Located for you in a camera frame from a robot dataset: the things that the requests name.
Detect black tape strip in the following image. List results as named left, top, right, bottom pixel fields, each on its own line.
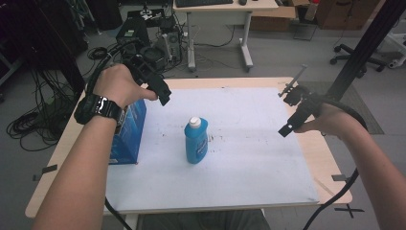
left=330, top=173, right=350, bottom=183
left=32, top=164, right=58, bottom=182

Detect flat cardboard box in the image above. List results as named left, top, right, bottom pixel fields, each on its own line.
left=250, top=5, right=298, bottom=33

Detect white desk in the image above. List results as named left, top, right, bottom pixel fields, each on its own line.
left=171, top=0, right=280, bottom=73

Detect black metal post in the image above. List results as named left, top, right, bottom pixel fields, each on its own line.
left=325, top=0, right=406, bottom=103

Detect black office chair base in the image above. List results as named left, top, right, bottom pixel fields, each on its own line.
left=329, top=43, right=388, bottom=74

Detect white table leg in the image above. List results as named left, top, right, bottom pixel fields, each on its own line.
left=124, top=214, right=140, bottom=230

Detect small grey computer case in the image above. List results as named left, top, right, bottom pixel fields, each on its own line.
left=161, top=29, right=183, bottom=64

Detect wooden table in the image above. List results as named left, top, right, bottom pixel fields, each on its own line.
left=24, top=76, right=354, bottom=219

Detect dark grey floor mat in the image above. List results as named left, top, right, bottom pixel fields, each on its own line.
left=298, top=80, right=386, bottom=136

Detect dark curtain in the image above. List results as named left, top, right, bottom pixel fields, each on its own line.
left=0, top=0, right=87, bottom=95

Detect black keyboard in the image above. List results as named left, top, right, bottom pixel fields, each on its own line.
left=174, top=0, right=235, bottom=9

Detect black box with white print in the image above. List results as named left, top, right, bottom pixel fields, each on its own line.
left=126, top=8, right=168, bottom=29

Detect person's left hand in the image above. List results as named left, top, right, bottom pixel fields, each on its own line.
left=92, top=62, right=160, bottom=110

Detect blue cardboard box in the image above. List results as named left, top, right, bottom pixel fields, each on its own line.
left=108, top=99, right=148, bottom=166

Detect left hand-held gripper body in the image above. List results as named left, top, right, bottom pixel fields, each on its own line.
left=121, top=44, right=169, bottom=97

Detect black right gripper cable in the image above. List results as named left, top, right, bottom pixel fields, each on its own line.
left=301, top=95, right=369, bottom=230

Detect black computer tower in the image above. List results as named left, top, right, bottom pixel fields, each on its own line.
left=115, top=16, right=151, bottom=58

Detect blue bottle with white cap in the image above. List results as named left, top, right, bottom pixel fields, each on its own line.
left=183, top=116, right=210, bottom=165

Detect black wristwatch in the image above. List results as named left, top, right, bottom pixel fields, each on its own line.
left=73, top=93, right=127, bottom=127

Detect large cardboard box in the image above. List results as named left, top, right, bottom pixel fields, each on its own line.
left=315, top=0, right=381, bottom=32

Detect bundle of black cables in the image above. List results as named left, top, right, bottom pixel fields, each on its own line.
left=6, top=68, right=79, bottom=153

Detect white foam mat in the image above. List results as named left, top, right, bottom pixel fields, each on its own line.
left=104, top=86, right=321, bottom=214

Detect person's right hand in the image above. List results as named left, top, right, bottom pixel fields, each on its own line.
left=293, top=103, right=352, bottom=141

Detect black tape cross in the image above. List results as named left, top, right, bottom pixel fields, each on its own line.
left=333, top=203, right=366, bottom=219

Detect person's grey trousers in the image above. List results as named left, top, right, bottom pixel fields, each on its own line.
left=137, top=209, right=273, bottom=230

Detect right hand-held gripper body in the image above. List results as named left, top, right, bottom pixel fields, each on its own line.
left=277, top=63, right=325, bottom=119

